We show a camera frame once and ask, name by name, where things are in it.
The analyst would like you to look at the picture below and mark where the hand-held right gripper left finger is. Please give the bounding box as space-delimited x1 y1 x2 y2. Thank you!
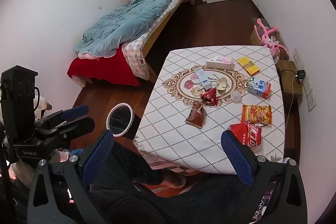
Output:
27 130 114 224

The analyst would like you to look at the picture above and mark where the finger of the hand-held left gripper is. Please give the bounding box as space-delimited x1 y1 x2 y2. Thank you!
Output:
39 117 95 146
34 105 89 130

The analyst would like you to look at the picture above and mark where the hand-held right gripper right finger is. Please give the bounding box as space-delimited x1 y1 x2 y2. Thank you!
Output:
220 130 308 224

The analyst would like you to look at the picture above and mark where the red snack bag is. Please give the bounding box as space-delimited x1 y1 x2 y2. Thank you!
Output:
230 123 263 148

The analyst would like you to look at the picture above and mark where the black bin with white rim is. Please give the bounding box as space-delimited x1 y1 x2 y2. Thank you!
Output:
106 103 142 140

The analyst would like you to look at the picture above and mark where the orange snack bag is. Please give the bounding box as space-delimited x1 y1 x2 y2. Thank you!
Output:
242 105 272 126

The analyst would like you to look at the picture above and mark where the red blanket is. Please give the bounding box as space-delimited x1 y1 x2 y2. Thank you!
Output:
67 46 142 86

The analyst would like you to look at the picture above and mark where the brown snack packet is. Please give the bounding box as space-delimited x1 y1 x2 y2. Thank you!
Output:
185 103 207 129

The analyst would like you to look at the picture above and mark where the pink slipper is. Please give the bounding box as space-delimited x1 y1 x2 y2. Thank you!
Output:
157 168 187 189

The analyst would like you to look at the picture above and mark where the red triangular wrapper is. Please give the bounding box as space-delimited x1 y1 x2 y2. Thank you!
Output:
201 88 218 105

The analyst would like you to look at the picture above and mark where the table with patterned tablecloth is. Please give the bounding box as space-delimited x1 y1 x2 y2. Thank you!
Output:
133 45 286 175

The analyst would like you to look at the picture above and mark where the milk carton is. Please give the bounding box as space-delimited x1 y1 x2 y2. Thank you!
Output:
247 76 272 99

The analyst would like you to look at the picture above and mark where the beige peel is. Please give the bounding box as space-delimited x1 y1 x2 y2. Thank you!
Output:
217 77 228 92

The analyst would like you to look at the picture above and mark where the checked bed sheet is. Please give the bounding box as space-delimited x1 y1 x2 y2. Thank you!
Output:
122 0 184 80

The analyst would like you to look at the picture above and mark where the white and blue box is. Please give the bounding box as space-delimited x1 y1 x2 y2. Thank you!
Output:
194 68 213 90

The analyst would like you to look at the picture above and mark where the yellow box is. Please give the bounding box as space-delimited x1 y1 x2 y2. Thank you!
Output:
237 56 261 76

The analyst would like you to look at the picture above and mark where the pink and white box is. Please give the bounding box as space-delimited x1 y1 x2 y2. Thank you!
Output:
206 56 235 71

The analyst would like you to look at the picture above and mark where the wooden stool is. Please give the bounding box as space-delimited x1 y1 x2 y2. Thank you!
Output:
278 60 303 96

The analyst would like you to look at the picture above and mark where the blue duvet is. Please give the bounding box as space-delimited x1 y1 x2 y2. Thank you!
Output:
74 0 187 58

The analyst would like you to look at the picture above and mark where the bed with blue duvet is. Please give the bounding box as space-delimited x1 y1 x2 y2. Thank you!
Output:
67 0 196 86

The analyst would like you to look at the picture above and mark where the pink flexible toy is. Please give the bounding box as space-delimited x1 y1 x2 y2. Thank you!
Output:
253 18 289 60

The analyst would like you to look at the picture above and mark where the white cable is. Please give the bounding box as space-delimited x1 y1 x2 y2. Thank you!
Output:
285 74 298 132

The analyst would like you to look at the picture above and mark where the white wall socket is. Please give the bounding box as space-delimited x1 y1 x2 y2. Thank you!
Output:
307 93 317 112
302 77 313 95
293 48 305 69

